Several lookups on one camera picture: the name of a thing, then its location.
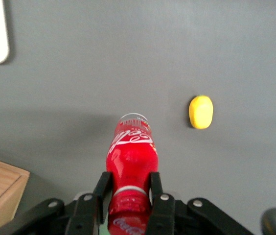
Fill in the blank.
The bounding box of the red coke bottle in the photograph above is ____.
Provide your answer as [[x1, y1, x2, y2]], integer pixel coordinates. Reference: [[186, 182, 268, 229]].
[[105, 112, 159, 216]]

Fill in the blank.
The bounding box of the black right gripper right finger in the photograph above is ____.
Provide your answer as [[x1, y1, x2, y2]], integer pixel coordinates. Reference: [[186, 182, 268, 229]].
[[146, 171, 254, 235]]

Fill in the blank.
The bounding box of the yellow toy lemon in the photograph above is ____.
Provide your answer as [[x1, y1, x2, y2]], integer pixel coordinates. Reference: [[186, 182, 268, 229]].
[[188, 94, 214, 130]]

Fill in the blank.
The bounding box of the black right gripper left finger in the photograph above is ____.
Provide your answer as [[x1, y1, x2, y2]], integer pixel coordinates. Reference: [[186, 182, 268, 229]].
[[0, 171, 112, 235]]

